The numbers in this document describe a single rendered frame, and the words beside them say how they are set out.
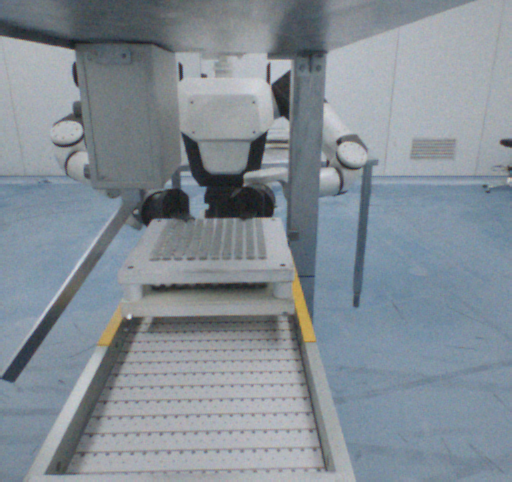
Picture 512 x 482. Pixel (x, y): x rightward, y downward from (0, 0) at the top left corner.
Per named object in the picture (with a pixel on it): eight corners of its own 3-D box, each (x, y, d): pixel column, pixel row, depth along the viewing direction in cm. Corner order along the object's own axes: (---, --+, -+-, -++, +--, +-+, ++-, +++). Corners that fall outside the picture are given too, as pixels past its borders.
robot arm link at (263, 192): (274, 187, 84) (278, 176, 95) (225, 186, 85) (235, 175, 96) (273, 249, 87) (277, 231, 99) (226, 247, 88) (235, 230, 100)
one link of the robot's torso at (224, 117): (179, 173, 151) (172, 62, 139) (276, 172, 152) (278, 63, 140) (165, 195, 123) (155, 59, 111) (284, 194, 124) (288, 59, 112)
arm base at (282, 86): (285, 137, 133) (274, 107, 137) (325, 122, 132) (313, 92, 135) (278, 109, 119) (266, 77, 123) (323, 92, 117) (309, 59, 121)
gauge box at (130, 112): (127, 163, 85) (116, 52, 78) (182, 163, 85) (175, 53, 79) (90, 190, 64) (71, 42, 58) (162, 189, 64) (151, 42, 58)
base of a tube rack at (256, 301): (294, 314, 62) (294, 299, 61) (121, 317, 62) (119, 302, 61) (280, 251, 85) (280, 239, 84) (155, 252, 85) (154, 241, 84)
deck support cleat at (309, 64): (296, 76, 80) (297, 53, 79) (323, 76, 81) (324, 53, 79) (299, 76, 77) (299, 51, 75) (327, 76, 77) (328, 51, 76)
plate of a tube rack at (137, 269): (295, 282, 60) (295, 269, 60) (117, 285, 60) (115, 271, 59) (281, 226, 84) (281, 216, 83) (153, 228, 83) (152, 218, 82)
